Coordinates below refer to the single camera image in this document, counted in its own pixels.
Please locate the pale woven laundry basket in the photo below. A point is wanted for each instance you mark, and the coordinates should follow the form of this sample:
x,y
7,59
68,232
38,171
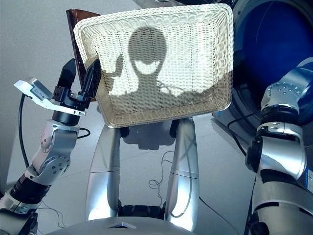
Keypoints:
x,y
171,73

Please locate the grey washing machine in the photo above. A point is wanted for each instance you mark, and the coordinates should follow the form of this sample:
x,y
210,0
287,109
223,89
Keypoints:
x,y
269,49

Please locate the dark brown cart panel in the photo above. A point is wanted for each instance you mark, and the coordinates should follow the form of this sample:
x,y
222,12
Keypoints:
x,y
73,17

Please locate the black caster wheel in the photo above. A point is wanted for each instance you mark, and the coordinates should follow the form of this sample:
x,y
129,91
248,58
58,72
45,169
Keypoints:
x,y
124,132
174,128

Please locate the silver robot leg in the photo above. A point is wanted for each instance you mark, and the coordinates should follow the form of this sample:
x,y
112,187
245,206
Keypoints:
x,y
100,176
183,176

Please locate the grey robot torso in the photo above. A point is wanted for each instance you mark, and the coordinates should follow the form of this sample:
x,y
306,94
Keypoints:
x,y
146,227

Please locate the blue white energy label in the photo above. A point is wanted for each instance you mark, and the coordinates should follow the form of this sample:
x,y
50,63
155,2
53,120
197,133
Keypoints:
x,y
309,181

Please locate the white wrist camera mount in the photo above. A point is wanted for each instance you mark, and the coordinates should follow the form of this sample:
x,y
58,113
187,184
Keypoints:
x,y
51,105

